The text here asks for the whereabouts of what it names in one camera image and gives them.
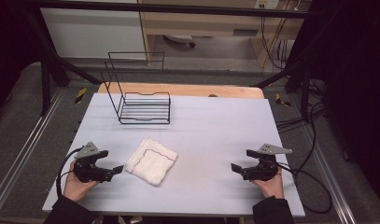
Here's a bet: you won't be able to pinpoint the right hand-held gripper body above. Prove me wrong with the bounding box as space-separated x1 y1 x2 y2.
242 143 293 182

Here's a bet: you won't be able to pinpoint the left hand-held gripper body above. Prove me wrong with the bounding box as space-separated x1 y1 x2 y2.
73 141 115 184

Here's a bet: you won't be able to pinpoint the white towel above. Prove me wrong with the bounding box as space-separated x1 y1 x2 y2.
124 138 178 187

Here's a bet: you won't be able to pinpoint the black wire rack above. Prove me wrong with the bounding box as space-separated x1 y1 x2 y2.
100 51 172 125

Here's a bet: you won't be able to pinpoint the person's right hand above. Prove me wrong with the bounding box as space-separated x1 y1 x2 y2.
251 167 285 200

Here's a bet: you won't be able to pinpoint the person's left hand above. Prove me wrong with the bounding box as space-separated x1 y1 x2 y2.
63 160 100 203

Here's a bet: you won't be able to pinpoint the yellow black floor tape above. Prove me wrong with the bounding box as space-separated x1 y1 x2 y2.
74 87 88 105
274 92 291 107

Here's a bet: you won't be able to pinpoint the white cabinet panel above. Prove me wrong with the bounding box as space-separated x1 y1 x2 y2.
39 7 148 60

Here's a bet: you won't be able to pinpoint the grey chair base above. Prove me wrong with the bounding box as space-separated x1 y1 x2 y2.
163 34 197 49

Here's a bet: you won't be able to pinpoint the light wooden desk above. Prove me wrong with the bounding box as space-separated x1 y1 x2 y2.
137 0 313 68

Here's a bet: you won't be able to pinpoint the white power strip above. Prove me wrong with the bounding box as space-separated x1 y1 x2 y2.
254 0 280 9

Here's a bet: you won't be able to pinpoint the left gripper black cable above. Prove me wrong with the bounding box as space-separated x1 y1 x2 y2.
55 147 83 199

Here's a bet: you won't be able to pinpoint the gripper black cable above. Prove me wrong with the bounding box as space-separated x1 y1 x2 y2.
276 161 333 215
55 147 83 199

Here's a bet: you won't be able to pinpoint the bundle of black cables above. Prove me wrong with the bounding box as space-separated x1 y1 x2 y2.
275 78 327 175

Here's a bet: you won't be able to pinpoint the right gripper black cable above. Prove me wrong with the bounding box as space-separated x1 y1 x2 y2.
276 161 333 215

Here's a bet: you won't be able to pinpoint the aluminium floor rail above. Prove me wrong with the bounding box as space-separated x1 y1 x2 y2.
0 88 66 213
303 124 358 224

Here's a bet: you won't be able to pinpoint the hanging desk cables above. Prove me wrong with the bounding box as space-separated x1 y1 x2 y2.
260 17 292 71

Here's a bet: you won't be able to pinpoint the black metal frame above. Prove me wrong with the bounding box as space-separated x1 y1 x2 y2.
22 0 326 122

